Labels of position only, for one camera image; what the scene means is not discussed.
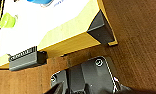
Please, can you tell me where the yellow air hockey table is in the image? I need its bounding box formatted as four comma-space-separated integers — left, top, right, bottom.
0, 0, 119, 71

